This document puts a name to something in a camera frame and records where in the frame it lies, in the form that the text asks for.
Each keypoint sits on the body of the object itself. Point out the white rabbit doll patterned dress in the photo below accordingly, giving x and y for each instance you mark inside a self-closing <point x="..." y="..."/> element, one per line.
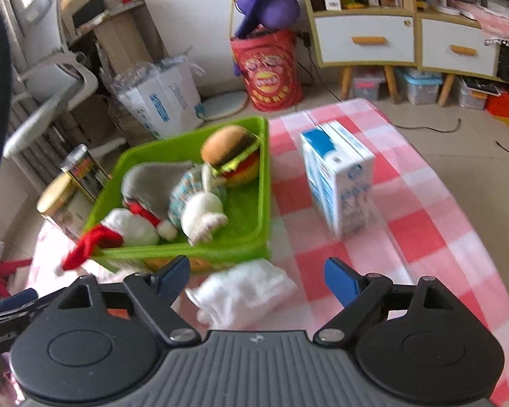
<point x="201" y="216"/>

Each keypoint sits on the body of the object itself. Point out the white printed plastic bag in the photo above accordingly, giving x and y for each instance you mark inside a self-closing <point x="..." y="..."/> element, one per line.
<point x="165" y="93"/>

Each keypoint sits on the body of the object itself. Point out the round gold tin can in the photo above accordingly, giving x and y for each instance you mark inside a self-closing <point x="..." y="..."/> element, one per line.
<point x="59" y="205"/>

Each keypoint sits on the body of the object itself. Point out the purple plastic toy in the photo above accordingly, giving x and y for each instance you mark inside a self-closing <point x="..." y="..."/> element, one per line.
<point x="275" y="6"/>

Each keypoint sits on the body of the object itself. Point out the blue white milk carton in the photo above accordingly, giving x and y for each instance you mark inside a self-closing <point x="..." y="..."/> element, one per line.
<point x="343" y="182"/>

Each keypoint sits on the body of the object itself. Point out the hamburger plush toy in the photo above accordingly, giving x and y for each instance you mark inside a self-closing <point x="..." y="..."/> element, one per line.
<point x="233" y="152"/>

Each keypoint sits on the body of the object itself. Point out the clear storage box blue lid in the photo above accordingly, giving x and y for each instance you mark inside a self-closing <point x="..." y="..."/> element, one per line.
<point x="420" y="87"/>

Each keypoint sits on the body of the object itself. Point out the grey plush toy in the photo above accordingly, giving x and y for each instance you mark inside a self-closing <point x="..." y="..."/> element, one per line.
<point x="148" y="182"/>

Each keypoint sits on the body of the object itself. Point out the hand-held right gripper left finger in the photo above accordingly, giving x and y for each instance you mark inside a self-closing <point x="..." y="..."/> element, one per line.
<point x="176" y="274"/>

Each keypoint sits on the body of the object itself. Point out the red cardboard box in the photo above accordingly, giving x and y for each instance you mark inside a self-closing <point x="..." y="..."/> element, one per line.
<point x="507" y="104"/>

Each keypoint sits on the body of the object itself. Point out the white fluffy plush cloth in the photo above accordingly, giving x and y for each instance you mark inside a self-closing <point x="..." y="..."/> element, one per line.
<point x="237" y="294"/>

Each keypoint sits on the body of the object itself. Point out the white plush toy red scarf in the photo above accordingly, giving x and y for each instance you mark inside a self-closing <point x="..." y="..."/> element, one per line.
<point x="133" y="229"/>

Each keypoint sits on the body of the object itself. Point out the white office chair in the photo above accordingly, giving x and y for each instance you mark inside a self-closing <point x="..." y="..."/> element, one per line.
<point x="46" y="80"/>

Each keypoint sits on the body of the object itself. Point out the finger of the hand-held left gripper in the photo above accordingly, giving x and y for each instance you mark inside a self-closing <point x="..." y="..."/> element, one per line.
<point x="16" y="299"/>

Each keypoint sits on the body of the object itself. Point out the clear plastic storage box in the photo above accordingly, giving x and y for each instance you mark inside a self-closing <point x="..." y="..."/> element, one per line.
<point x="367" y="84"/>
<point x="473" y="93"/>

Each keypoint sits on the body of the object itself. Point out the round white floor mat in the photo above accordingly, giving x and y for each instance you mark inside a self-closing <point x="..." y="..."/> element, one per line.
<point x="225" y="104"/>

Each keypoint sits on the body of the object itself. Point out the green plastic basket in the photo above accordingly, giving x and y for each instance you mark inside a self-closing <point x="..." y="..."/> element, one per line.
<point x="250" y="212"/>

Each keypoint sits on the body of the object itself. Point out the tall gold printed tin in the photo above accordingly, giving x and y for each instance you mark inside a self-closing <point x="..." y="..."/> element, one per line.
<point x="85" y="169"/>

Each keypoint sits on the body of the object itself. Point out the wooden desk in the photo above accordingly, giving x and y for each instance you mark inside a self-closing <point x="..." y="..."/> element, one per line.
<point x="118" y="12"/>

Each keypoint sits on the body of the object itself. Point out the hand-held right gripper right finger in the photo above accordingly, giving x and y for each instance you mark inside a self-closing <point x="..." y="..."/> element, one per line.
<point x="338" y="282"/>

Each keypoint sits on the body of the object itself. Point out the pink checkered tablecloth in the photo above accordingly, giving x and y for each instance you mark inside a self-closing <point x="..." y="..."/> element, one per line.
<point x="415" y="229"/>

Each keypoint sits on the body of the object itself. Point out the red printed snack bucket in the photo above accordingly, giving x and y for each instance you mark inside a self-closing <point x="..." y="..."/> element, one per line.
<point x="267" y="72"/>

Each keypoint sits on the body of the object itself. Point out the pink floral cloth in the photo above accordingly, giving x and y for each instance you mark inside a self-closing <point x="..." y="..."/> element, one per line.
<point x="487" y="21"/>

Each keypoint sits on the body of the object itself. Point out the white yellow drawer cabinet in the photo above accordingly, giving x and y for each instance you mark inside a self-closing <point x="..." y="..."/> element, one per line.
<point x="458" y="51"/>
<point x="360" y="40"/>

